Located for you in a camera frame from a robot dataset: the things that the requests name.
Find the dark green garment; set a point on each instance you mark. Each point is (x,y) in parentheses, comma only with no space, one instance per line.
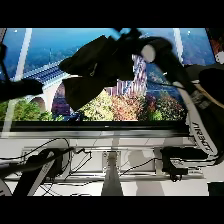
(87,71)

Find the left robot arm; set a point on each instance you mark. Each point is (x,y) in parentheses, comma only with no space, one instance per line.
(20,89)

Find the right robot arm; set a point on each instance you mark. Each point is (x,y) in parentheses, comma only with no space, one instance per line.
(199,133)

